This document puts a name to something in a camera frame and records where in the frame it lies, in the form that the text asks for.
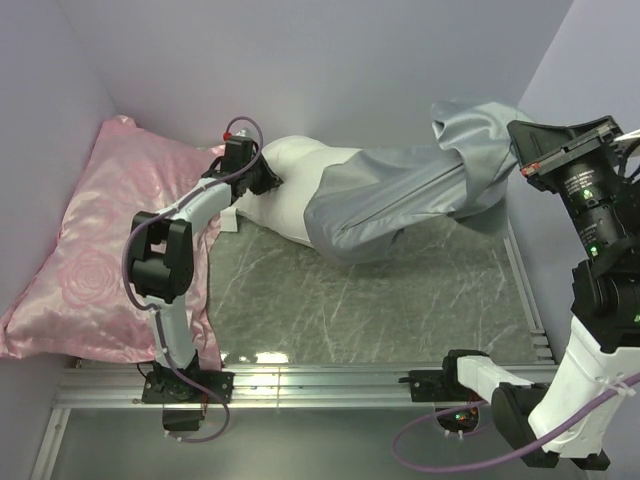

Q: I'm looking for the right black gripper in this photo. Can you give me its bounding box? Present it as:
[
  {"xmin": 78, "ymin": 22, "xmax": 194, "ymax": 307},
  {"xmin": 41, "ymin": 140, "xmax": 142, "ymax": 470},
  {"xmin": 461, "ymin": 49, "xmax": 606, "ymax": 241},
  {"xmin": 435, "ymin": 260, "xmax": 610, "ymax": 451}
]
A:
[{"xmin": 510, "ymin": 113, "xmax": 636, "ymax": 257}]

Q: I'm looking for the white pillow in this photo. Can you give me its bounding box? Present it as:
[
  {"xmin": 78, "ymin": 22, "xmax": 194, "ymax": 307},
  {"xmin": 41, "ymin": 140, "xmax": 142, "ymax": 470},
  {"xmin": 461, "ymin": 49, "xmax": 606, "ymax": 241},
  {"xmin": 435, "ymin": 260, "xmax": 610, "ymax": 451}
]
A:
[{"xmin": 220, "ymin": 135, "xmax": 360, "ymax": 246}]

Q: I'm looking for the grey pillowcase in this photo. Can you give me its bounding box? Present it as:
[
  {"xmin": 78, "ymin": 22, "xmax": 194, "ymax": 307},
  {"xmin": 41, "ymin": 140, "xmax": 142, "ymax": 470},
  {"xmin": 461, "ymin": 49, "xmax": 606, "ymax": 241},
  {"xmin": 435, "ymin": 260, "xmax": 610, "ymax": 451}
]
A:
[{"xmin": 303, "ymin": 99, "xmax": 531, "ymax": 265}]

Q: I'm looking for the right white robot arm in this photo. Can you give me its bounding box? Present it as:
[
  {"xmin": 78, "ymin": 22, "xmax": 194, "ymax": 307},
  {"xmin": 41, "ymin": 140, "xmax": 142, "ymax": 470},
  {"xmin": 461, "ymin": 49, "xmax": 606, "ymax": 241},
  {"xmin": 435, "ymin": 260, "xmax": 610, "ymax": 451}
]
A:
[{"xmin": 440, "ymin": 116, "xmax": 639, "ymax": 470}]

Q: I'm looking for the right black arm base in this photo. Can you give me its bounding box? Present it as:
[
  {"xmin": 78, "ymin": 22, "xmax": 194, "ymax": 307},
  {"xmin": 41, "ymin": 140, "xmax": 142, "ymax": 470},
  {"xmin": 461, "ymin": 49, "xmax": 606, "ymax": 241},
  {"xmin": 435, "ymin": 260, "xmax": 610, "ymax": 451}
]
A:
[{"xmin": 398, "ymin": 370, "xmax": 480, "ymax": 435}]

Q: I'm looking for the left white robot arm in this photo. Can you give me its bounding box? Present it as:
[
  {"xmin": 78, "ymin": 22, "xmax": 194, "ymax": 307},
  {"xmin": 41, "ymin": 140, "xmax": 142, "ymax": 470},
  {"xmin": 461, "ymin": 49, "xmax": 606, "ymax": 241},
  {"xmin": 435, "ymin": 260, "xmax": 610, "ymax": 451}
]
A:
[{"xmin": 122, "ymin": 133, "xmax": 282, "ymax": 402}]

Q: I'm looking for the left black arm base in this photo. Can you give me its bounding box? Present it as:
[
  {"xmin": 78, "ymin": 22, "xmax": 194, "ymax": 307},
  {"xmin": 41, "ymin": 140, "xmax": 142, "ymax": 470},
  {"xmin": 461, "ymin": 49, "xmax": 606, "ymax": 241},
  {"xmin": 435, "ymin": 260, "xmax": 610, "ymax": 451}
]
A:
[{"xmin": 141, "ymin": 358, "xmax": 235, "ymax": 434}]

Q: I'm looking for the pink satin rose pillow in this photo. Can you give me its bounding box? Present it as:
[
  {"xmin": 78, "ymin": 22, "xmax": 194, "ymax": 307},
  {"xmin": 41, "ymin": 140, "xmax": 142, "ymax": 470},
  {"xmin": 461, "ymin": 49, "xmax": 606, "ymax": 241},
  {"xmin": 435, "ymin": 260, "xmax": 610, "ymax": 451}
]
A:
[{"xmin": 1, "ymin": 116, "xmax": 223, "ymax": 364}]

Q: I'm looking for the grey marble mat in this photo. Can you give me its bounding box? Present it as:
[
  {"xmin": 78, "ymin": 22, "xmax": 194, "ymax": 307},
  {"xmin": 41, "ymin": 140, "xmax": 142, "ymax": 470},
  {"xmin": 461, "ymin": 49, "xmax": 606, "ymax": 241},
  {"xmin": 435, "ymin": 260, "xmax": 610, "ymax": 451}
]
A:
[{"xmin": 208, "ymin": 217, "xmax": 536, "ymax": 365}]

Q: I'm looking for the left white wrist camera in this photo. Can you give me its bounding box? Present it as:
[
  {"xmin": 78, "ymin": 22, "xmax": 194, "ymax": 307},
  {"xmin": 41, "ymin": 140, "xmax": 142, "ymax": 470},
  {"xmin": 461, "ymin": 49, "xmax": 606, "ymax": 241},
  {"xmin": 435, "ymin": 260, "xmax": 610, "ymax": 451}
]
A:
[{"xmin": 222, "ymin": 128, "xmax": 254, "ymax": 142}]

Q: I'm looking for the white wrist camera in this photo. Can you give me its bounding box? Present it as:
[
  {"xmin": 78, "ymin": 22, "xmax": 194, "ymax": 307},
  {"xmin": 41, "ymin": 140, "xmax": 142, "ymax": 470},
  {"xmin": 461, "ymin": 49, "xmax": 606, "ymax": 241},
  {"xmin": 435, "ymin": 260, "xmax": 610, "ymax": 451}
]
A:
[
  {"xmin": 613, "ymin": 129, "xmax": 640, "ymax": 157},
  {"xmin": 222, "ymin": 128, "xmax": 254, "ymax": 142}
]

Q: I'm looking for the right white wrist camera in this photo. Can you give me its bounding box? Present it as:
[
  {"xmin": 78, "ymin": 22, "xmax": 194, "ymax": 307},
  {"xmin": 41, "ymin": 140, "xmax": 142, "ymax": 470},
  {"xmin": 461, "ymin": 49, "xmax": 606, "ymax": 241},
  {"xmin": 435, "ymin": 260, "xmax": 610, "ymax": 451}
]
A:
[{"xmin": 613, "ymin": 129, "xmax": 640, "ymax": 157}]

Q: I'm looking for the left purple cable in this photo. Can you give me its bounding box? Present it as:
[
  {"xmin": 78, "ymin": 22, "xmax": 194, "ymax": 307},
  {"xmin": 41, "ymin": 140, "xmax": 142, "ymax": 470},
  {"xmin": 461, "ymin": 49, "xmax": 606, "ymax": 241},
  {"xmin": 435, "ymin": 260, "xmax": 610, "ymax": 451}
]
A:
[{"xmin": 122, "ymin": 115, "xmax": 265, "ymax": 446}]

